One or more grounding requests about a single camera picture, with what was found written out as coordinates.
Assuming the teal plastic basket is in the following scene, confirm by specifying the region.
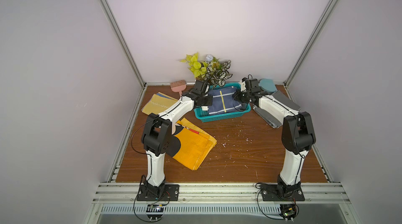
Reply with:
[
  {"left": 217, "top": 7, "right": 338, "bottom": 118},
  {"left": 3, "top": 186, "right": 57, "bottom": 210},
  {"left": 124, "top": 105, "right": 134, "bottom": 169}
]
[{"left": 194, "top": 82, "right": 251, "bottom": 123}]

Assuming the navy striped pillowcase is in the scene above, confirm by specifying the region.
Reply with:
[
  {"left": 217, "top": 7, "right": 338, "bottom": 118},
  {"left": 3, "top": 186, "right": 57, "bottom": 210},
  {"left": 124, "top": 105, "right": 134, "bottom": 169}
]
[{"left": 201, "top": 86, "right": 246, "bottom": 116}]

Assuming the plain grey pillowcase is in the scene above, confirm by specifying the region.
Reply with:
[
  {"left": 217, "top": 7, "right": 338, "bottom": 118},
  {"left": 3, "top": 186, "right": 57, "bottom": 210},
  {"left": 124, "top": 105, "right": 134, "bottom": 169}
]
[{"left": 253, "top": 90, "right": 301, "bottom": 128}]

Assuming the pale yellow pillowcase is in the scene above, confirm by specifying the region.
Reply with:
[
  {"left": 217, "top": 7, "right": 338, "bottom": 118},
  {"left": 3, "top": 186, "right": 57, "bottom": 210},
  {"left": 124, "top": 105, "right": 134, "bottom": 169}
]
[{"left": 141, "top": 92, "right": 178, "bottom": 115}]

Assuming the orange yellow cartoon pillowcase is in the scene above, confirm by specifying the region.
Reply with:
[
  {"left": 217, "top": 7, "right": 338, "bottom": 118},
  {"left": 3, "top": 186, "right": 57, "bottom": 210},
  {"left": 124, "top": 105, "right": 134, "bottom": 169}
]
[{"left": 166, "top": 118, "right": 217, "bottom": 171}]

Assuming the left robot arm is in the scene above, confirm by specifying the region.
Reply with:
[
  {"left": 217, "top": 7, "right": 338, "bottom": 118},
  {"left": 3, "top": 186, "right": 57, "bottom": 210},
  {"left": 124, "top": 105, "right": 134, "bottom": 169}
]
[{"left": 141, "top": 80, "right": 212, "bottom": 198}]

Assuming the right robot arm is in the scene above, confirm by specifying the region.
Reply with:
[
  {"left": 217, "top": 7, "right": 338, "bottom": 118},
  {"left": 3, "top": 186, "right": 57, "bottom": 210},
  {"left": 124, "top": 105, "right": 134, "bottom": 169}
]
[{"left": 233, "top": 78, "right": 316, "bottom": 199}]

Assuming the teal dustpan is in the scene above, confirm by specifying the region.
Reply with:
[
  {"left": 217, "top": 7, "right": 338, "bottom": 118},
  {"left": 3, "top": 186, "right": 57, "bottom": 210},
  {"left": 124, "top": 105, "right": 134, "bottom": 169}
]
[{"left": 259, "top": 79, "right": 277, "bottom": 94}]

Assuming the pink hand brush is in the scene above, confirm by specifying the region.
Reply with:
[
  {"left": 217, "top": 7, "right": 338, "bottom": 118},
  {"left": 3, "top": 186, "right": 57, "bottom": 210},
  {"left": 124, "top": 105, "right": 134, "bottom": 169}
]
[{"left": 170, "top": 80, "right": 187, "bottom": 96}]

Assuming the artificial plant in vase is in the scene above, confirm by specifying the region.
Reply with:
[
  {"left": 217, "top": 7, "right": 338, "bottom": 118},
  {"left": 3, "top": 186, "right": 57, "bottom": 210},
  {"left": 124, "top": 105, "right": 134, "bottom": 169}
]
[{"left": 180, "top": 52, "right": 233, "bottom": 87}]

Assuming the right controller board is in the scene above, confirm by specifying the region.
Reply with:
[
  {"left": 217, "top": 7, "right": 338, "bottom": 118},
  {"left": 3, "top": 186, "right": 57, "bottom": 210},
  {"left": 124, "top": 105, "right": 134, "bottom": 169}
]
[{"left": 279, "top": 204, "right": 298, "bottom": 222}]

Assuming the controller board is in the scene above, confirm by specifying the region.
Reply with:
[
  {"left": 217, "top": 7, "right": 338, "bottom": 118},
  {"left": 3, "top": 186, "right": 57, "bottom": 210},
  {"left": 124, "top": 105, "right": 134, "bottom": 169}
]
[
  {"left": 146, "top": 204, "right": 165, "bottom": 223},
  {"left": 279, "top": 204, "right": 298, "bottom": 222}
]

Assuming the left controller board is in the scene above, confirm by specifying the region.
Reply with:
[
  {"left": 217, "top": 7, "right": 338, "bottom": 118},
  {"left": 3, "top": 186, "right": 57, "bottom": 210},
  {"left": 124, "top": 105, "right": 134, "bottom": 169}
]
[{"left": 146, "top": 204, "right": 165, "bottom": 223}]

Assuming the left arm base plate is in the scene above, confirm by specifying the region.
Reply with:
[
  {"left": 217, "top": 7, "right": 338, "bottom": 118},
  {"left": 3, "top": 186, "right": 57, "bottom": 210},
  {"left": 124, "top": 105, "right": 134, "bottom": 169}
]
[{"left": 137, "top": 184, "right": 180, "bottom": 202}]

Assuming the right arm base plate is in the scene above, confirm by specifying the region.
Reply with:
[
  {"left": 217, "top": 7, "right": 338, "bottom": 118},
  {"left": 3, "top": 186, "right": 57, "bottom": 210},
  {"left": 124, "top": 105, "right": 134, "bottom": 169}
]
[{"left": 255, "top": 183, "right": 305, "bottom": 202}]

